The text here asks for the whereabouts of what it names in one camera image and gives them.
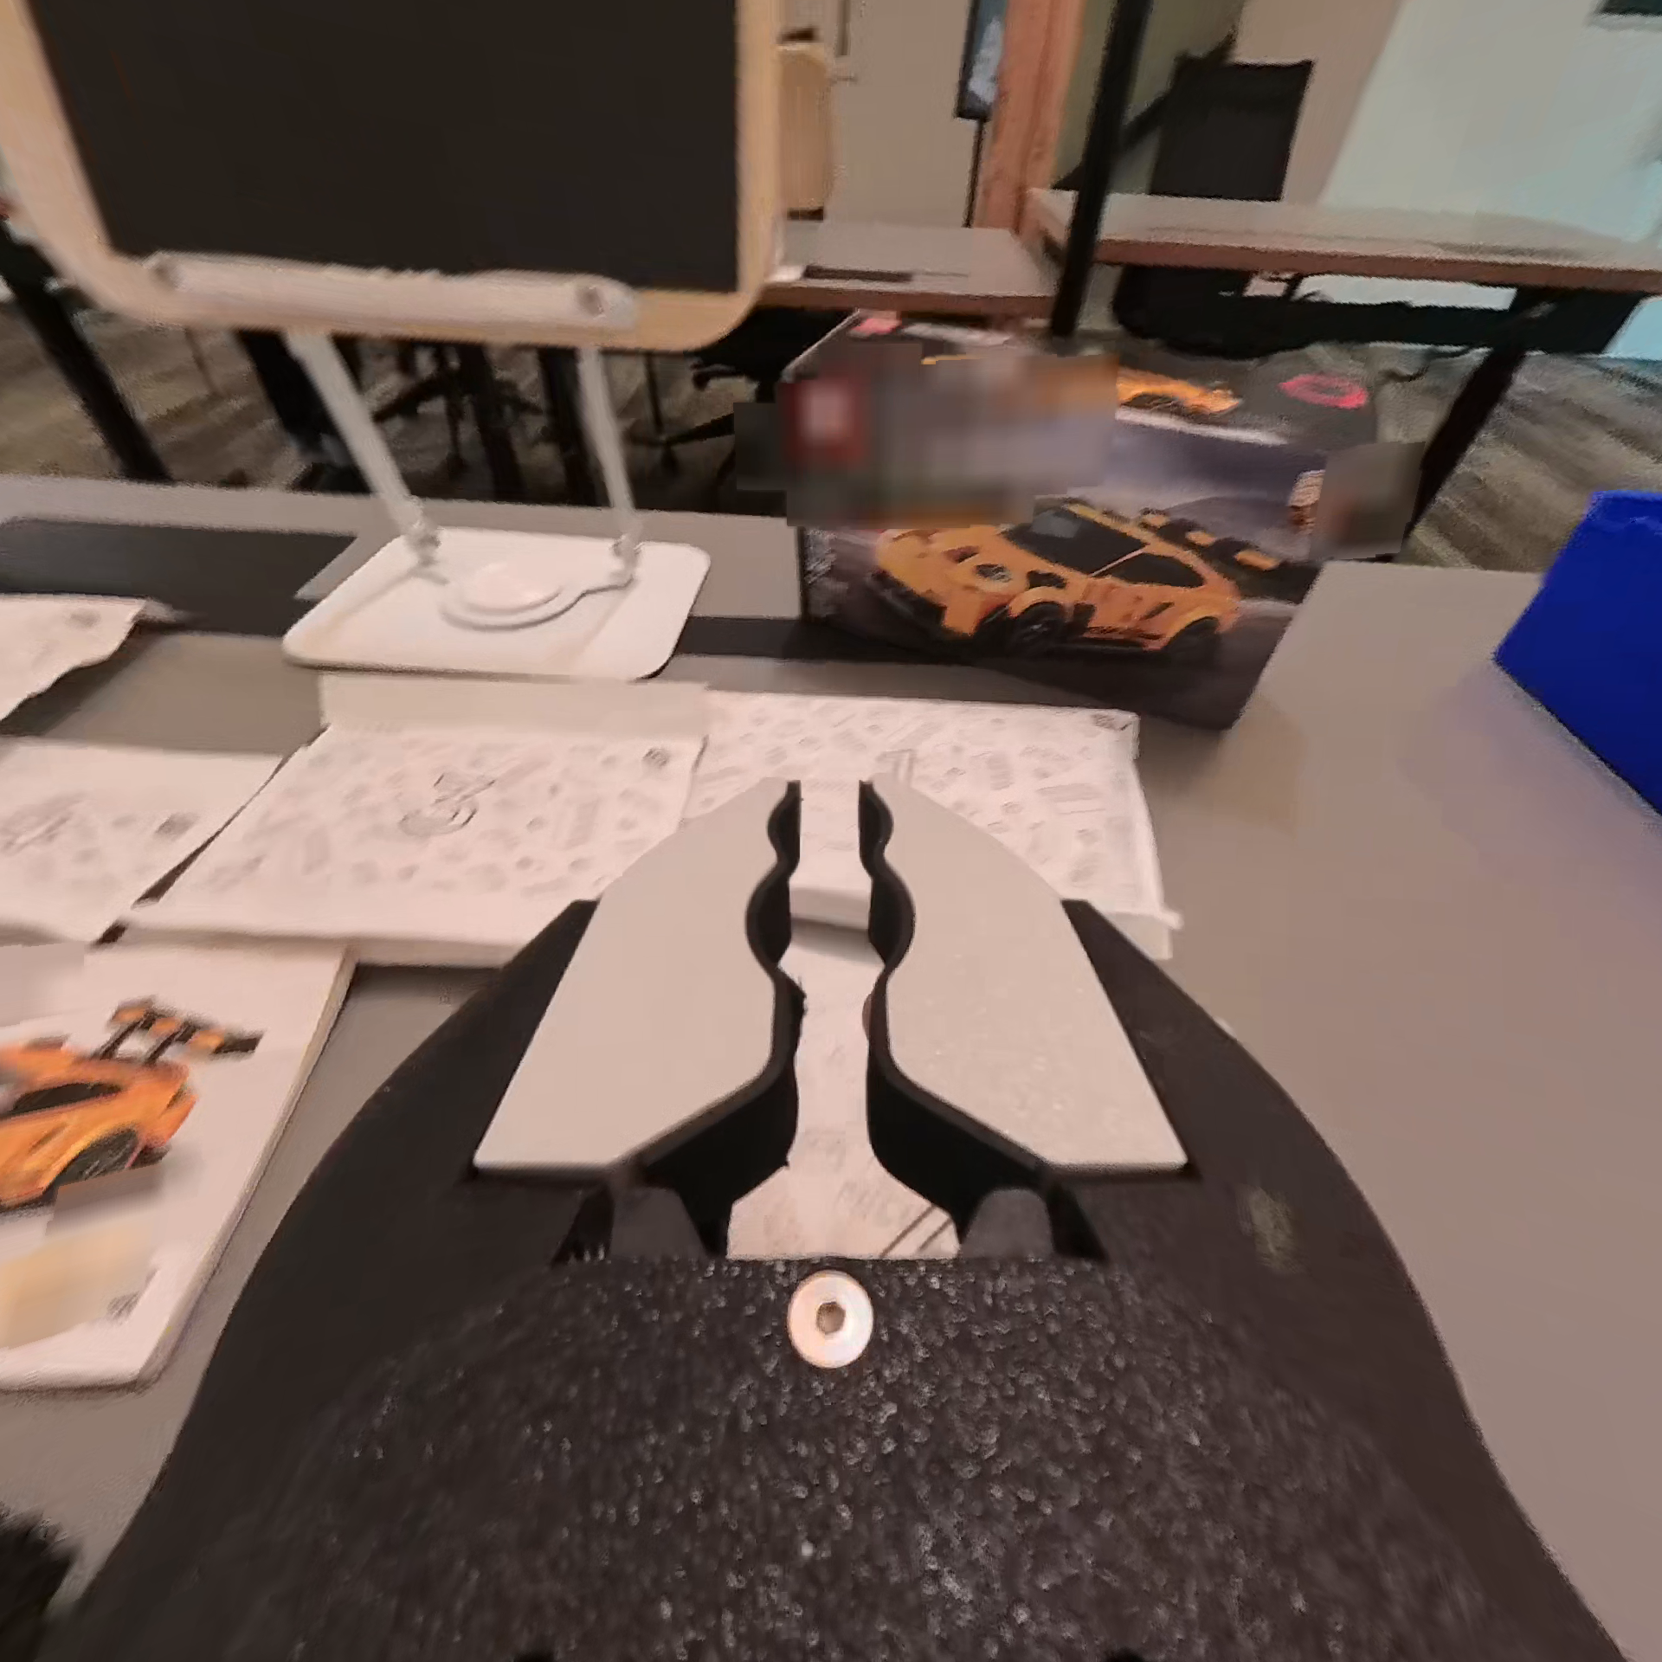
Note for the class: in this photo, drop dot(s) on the black desk mat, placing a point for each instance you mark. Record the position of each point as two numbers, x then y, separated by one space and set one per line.
156 572

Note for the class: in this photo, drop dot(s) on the white book stand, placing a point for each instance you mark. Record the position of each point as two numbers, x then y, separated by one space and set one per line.
518 613

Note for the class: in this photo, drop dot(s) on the white brick-print paper bag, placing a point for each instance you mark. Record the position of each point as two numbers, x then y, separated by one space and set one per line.
53 649
427 806
102 833
1014 792
839 1144

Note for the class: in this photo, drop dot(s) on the toy car instruction booklet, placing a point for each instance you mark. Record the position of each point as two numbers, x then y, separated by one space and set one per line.
261 1168

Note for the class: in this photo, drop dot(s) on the toy car set box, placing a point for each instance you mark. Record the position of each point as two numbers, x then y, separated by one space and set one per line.
1039 583

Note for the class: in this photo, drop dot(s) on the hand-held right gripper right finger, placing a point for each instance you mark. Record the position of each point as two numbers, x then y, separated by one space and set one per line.
1028 1038

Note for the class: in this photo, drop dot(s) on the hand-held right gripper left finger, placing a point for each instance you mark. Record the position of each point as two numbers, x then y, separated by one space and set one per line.
624 1038

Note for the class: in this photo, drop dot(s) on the blue storage bin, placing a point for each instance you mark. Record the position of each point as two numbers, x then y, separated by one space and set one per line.
1599 623

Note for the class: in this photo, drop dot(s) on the black office chair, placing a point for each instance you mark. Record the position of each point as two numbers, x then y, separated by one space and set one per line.
1229 131

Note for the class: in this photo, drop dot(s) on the wooden top office table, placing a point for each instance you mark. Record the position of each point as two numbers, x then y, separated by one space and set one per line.
908 261
1298 248

